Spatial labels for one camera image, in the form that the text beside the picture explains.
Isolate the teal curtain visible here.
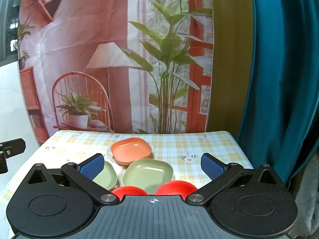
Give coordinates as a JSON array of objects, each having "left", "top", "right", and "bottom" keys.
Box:
[{"left": 235, "top": 0, "right": 319, "bottom": 192}]

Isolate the grey cloth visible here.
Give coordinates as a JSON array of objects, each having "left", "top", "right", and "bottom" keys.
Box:
[{"left": 294, "top": 154, "right": 319, "bottom": 235}]

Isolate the yellow checked tablecloth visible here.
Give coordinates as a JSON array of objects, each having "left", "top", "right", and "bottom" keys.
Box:
[{"left": 0, "top": 130, "right": 255, "bottom": 239}]

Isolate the red bowl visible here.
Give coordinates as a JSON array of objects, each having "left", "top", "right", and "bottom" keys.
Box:
[
  {"left": 111, "top": 186, "right": 149, "bottom": 201},
  {"left": 155, "top": 180, "right": 199, "bottom": 197}
]

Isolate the green square plate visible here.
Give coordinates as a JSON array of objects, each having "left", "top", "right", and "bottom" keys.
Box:
[
  {"left": 93, "top": 161, "right": 118, "bottom": 191},
  {"left": 123, "top": 159, "right": 173, "bottom": 196}
]

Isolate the printed wall cloth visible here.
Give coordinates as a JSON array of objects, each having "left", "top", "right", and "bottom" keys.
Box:
[{"left": 17, "top": 0, "right": 215, "bottom": 146}]

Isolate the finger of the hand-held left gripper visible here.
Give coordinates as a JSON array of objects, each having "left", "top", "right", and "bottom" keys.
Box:
[
  {"left": 0, "top": 152, "right": 8, "bottom": 175},
  {"left": 0, "top": 138, "right": 26, "bottom": 159}
]

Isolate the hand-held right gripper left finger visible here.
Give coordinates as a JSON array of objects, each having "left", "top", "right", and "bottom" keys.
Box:
[{"left": 26, "top": 154, "right": 120, "bottom": 206}]

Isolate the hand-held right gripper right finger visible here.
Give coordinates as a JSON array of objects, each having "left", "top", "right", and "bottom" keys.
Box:
[{"left": 186, "top": 153, "right": 286, "bottom": 206}]

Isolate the window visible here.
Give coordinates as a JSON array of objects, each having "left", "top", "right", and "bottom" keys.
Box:
[{"left": 0, "top": 0, "right": 23, "bottom": 64}]

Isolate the orange square plate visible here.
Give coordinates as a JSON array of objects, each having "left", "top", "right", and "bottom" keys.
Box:
[{"left": 111, "top": 137, "right": 153, "bottom": 166}]

